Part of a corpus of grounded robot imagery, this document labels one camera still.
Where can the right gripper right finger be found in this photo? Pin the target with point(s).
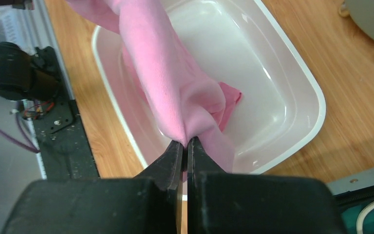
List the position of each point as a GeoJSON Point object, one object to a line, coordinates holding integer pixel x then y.
{"type": "Point", "coordinates": [225, 203]}

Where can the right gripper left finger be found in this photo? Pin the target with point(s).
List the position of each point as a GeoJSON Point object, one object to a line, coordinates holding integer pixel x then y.
{"type": "Point", "coordinates": [149, 203]}

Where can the pink t-shirt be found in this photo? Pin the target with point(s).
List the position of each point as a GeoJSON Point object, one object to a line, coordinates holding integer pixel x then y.
{"type": "Point", "coordinates": [184, 100]}

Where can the pink and teal kids suitcase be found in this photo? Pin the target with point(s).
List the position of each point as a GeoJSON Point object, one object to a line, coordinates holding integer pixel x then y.
{"type": "Point", "coordinates": [355, 198]}

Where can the white plastic basin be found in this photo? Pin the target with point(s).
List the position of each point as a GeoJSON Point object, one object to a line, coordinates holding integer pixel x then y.
{"type": "Point", "coordinates": [240, 43]}

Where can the round pastel drawer cabinet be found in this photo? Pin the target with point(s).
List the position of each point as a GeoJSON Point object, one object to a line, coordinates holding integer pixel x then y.
{"type": "Point", "coordinates": [371, 19]}

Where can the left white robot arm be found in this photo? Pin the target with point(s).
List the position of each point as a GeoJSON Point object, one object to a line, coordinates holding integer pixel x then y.
{"type": "Point", "coordinates": [25, 76]}

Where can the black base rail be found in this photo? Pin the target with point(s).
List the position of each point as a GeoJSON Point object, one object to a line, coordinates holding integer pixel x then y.
{"type": "Point", "coordinates": [64, 148]}

